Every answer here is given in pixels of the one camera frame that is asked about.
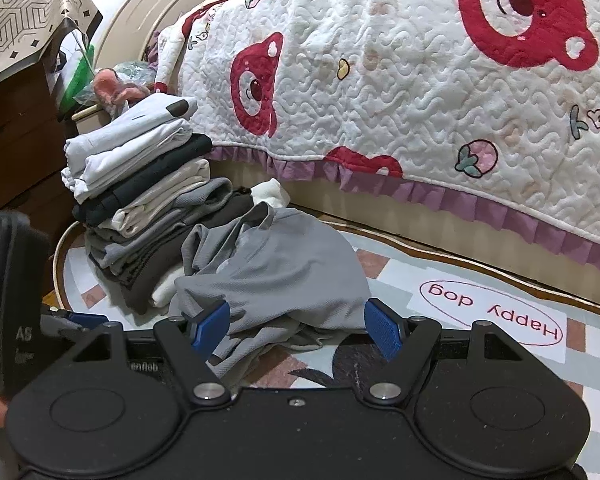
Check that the pink plush toy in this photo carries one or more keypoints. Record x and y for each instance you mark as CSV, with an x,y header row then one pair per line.
x,y
107,85

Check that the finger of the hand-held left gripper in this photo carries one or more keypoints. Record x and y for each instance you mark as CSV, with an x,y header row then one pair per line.
x,y
87,320

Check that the green white plastic bag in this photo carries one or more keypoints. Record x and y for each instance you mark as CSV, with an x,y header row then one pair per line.
x,y
77,77

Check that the white quilt with red bears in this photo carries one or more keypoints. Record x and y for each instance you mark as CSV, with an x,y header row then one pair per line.
x,y
380,85

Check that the cream bed headboard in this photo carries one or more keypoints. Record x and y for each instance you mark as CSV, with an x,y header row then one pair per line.
x,y
145,5

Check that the beige bed base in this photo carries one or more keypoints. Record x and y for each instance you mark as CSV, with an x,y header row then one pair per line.
x,y
430,230

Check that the cream nightstand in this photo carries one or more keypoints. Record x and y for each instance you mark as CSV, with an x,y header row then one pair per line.
x,y
92,120

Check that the checked printed rug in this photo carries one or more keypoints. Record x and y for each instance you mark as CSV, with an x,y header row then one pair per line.
x,y
395,265

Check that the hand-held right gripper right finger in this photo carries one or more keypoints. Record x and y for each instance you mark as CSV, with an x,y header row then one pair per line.
x,y
385,332

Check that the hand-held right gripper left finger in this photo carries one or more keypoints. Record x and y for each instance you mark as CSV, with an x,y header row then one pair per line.
x,y
212,325

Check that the geometric patterned cloth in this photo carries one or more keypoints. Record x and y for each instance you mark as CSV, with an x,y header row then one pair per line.
x,y
20,25

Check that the brown wooden cabinet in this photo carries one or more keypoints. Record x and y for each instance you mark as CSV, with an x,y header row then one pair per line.
x,y
15,135

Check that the grey shirt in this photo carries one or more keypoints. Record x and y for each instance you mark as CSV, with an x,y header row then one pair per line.
x,y
280,270

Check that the cream garment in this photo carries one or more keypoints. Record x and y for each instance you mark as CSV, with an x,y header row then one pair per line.
x,y
270,192

